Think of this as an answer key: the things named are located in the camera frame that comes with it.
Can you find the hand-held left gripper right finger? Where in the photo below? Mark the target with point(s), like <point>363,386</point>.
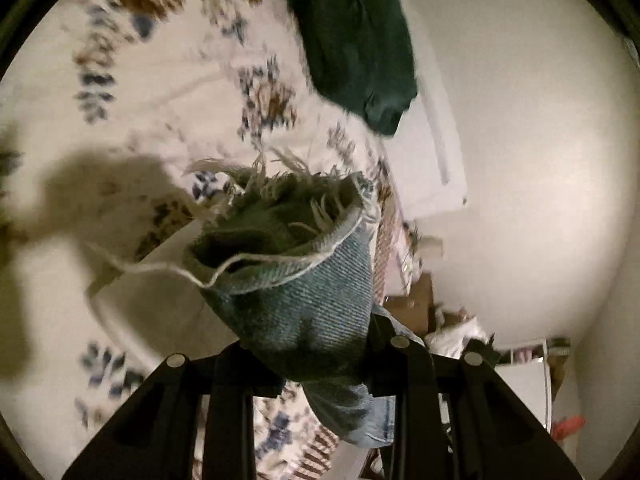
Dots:
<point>400,360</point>

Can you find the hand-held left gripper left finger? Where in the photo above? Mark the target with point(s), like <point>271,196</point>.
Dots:
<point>235,375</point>

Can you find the blue denim pants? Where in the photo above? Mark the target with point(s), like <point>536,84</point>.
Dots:
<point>300,285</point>

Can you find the brown cardboard box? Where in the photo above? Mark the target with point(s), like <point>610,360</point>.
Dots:
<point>417,302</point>

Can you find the white crumpled bag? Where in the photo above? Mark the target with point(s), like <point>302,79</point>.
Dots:
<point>457,337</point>

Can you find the white cabinet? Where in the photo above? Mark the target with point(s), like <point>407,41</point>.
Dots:
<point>525,390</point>

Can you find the red object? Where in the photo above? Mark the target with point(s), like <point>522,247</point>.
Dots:
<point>567,426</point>

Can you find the floral printed bed sheet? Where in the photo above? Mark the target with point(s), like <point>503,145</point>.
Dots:
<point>150,110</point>

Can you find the dark green cloth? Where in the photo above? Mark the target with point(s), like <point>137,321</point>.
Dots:
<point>355,45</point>

